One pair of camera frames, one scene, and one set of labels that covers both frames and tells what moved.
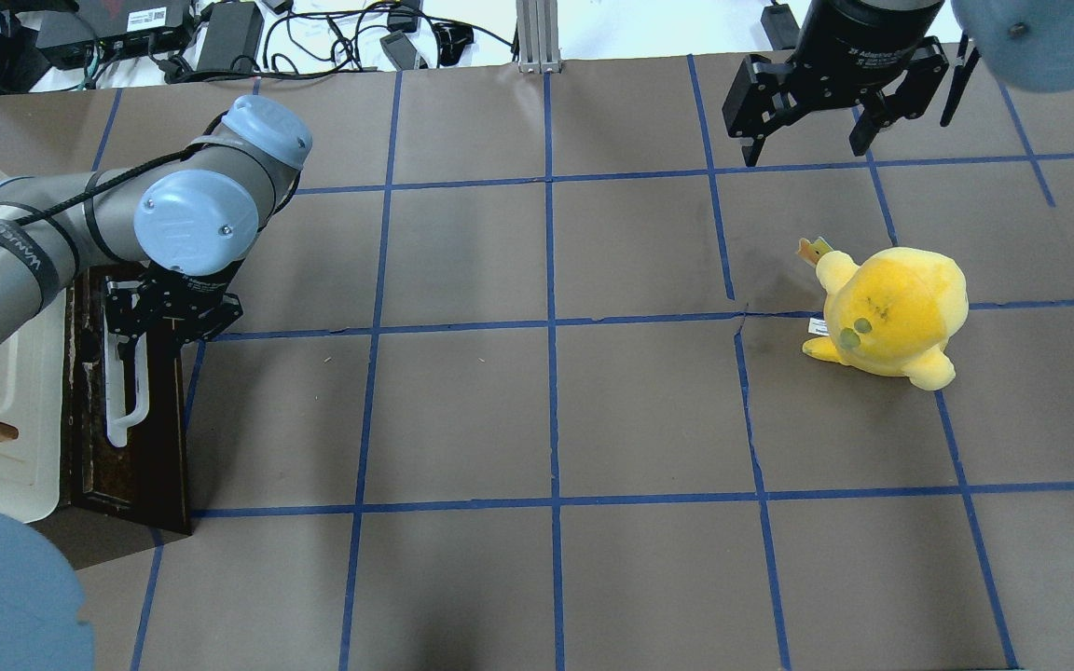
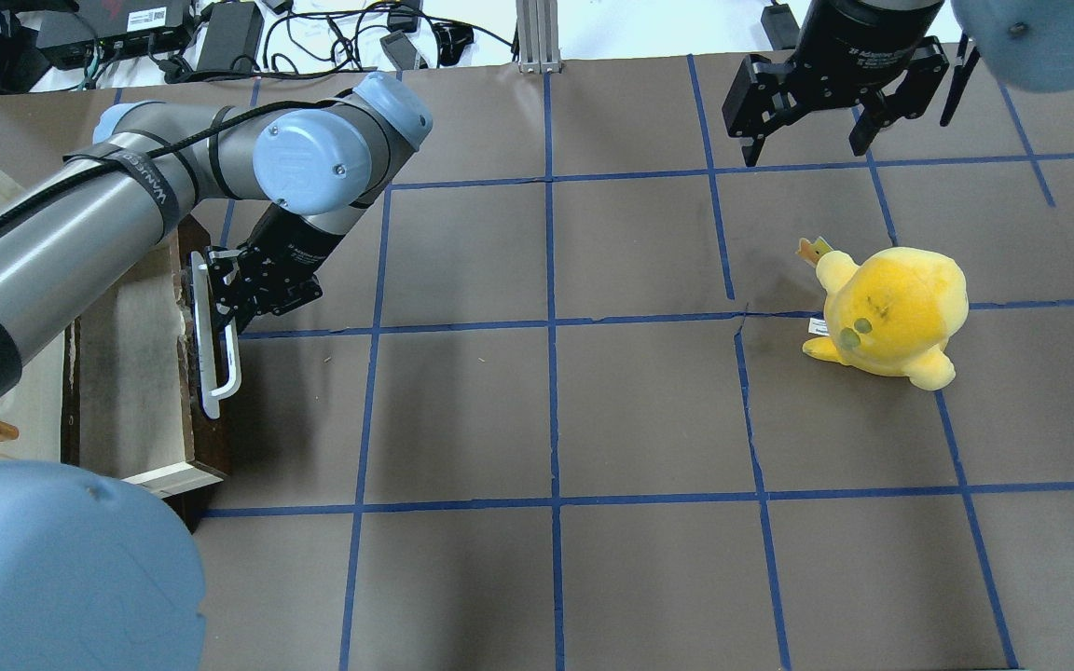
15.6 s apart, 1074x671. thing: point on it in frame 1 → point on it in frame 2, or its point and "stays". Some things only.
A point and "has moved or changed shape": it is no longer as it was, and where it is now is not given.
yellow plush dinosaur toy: [892, 313] stays
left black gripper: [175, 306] → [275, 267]
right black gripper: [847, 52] stays
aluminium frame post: [538, 37] stays
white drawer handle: [117, 421] → [211, 395]
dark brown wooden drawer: [145, 479] has moved or changed shape
